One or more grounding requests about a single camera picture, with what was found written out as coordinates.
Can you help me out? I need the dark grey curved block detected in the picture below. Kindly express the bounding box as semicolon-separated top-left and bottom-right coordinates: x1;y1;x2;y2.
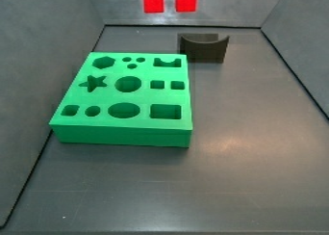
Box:
177;33;230;64

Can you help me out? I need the green shape-sorter board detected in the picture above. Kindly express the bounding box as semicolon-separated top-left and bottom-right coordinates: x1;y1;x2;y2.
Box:
49;52;193;147

